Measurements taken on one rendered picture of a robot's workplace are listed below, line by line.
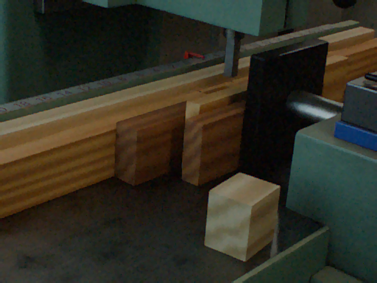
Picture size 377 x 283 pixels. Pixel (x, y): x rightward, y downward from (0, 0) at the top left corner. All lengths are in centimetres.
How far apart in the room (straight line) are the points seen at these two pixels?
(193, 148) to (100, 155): 7
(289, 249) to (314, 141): 8
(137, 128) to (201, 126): 5
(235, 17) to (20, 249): 26
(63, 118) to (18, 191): 7
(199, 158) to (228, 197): 10
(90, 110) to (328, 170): 18
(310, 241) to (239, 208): 7
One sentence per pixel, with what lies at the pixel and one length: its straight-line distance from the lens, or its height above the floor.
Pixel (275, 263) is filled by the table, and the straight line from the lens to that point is 49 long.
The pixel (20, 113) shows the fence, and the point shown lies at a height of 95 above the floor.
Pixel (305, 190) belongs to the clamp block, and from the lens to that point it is 54.
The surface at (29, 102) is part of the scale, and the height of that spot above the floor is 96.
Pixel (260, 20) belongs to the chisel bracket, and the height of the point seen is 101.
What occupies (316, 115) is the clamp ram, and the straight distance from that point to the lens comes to 59.
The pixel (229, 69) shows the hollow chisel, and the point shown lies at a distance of 66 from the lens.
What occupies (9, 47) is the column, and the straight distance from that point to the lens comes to 72.
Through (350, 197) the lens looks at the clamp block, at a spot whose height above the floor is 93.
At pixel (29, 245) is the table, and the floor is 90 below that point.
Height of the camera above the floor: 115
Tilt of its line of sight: 22 degrees down
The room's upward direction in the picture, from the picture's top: 4 degrees clockwise
